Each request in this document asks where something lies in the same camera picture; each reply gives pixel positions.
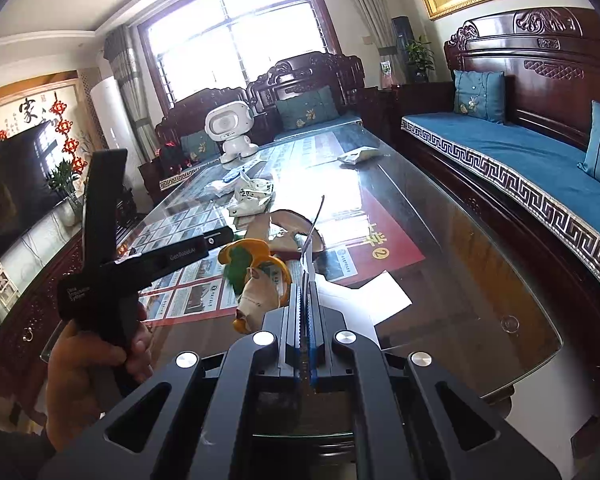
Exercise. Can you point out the small standing card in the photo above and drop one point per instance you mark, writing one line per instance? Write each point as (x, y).
(386, 74)

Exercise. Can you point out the crumpled white tissue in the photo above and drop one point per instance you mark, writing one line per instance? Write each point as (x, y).
(357, 156)

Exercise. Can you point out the blue patterned seat cushion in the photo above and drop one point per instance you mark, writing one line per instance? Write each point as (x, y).
(510, 155)

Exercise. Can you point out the glass-topped wooden coffee table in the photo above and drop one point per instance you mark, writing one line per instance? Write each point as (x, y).
(455, 240)

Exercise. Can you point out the red printed sheet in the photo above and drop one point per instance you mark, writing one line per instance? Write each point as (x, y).
(380, 237)

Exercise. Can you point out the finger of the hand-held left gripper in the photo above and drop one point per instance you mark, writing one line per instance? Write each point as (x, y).
(180, 254)
(105, 200)

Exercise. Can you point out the green bamboo plant in vase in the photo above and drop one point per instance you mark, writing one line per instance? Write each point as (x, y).
(420, 57)

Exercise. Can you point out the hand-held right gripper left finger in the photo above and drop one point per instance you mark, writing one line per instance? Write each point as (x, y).
(296, 325)

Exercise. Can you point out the person's left hand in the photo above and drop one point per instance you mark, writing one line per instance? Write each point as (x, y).
(80, 385)

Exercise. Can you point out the white toy robot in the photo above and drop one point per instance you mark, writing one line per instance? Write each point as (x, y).
(230, 127)

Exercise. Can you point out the long carved wooden sofa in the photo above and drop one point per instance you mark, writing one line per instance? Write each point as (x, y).
(545, 60)

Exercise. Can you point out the white paper sheet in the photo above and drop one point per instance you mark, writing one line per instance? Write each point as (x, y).
(380, 300)

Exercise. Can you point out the white tissue pack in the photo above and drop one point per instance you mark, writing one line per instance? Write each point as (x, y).
(219, 187)

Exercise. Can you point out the white photo frame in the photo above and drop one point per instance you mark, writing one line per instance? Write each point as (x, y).
(1, 277)

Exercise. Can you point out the large window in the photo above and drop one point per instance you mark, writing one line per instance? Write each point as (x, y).
(240, 45)

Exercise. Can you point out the beige paper bag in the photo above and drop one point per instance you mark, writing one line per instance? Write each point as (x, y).
(260, 302)

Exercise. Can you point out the torn brown cardboard piece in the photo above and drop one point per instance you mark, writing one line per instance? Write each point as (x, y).
(290, 232)

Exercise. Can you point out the framed calligraphy scroll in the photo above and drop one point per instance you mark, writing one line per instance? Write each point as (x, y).
(25, 110)

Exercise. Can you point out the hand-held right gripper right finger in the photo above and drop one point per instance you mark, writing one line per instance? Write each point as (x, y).
(319, 332)

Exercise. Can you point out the carved wooden armchair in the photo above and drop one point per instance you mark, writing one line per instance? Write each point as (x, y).
(190, 115)
(305, 77)

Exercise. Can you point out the red knot decoration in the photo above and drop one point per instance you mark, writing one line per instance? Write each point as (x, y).
(65, 132)

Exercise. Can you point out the green plant in glass vase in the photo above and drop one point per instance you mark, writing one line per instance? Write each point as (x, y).
(65, 185)

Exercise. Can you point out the white standing air conditioner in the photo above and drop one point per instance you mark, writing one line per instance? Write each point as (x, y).
(111, 125)

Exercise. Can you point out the black television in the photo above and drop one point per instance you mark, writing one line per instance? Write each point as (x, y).
(20, 185)

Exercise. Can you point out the grey striped curtain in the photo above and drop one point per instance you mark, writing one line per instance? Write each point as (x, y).
(127, 90)
(367, 10)

